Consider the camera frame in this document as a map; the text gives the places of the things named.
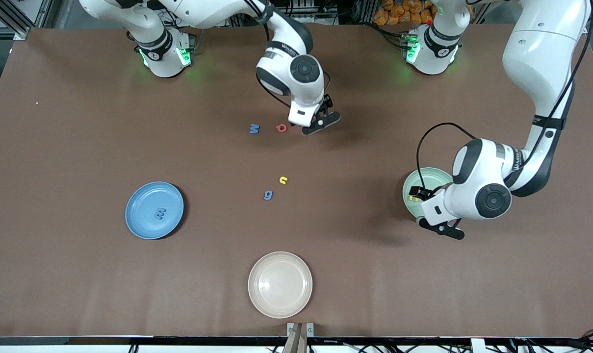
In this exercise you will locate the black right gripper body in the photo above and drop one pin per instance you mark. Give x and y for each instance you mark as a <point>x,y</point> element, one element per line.
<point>327,103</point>

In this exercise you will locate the blue letter E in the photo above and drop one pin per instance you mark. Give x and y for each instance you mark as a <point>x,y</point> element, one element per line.
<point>160,214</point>

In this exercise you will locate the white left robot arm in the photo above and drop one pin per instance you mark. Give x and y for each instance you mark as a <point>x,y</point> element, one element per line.
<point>492,196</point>

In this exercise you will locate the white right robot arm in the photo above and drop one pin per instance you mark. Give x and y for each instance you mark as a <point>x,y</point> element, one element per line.
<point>296,73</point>

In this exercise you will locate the green plate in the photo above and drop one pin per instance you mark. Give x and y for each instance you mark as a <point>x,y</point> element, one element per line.
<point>436,177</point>

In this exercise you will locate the red letter Q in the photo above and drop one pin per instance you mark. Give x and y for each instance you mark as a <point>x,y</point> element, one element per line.
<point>278,128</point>

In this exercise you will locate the blue letter M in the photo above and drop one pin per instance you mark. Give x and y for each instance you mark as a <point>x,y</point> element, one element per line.
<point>254,128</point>

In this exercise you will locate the blue letter g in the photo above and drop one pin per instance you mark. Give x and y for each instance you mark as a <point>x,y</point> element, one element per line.
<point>268,195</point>

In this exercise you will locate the orange packets pile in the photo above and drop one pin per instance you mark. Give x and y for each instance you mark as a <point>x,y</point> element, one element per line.
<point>399,12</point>

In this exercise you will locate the beige plate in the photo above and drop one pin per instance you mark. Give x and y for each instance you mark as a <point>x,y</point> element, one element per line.
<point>280,284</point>

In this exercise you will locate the blue plate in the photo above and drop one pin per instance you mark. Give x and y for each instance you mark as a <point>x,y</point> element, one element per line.
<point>144,201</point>

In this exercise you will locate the metal bracket with wooden strip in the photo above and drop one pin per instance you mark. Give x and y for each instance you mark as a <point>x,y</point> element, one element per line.
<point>292,329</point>

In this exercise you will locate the aluminium frame profile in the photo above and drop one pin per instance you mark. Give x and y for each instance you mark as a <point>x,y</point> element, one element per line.
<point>19,32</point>

